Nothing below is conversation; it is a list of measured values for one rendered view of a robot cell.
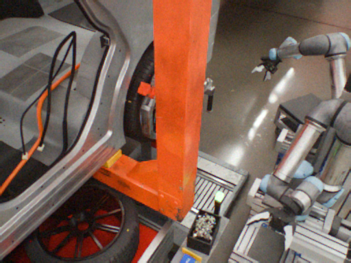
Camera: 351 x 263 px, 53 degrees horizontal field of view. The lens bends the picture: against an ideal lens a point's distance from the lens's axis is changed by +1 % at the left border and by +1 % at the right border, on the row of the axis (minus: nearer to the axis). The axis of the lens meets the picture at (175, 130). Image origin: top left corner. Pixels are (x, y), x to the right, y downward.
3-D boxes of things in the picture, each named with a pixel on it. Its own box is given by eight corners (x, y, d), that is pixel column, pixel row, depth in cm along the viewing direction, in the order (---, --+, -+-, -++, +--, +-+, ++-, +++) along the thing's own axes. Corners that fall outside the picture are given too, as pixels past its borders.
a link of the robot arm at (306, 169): (289, 170, 182) (296, 152, 173) (313, 185, 175) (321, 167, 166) (277, 183, 175) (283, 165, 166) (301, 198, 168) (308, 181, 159)
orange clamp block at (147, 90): (147, 85, 212) (140, 81, 203) (158, 88, 209) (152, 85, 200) (143, 95, 212) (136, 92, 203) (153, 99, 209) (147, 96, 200)
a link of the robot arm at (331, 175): (311, 183, 175) (349, 95, 139) (340, 201, 168) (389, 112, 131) (299, 196, 169) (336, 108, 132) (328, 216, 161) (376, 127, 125)
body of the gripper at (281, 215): (285, 240, 123) (302, 220, 130) (288, 224, 118) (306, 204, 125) (266, 228, 128) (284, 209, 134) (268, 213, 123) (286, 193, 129)
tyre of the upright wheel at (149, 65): (152, 116, 287) (164, 36, 257) (177, 126, 279) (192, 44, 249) (99, 144, 234) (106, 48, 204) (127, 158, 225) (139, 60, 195)
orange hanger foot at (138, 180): (107, 161, 238) (101, 122, 215) (172, 193, 219) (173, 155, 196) (90, 177, 227) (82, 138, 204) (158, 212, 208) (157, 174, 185)
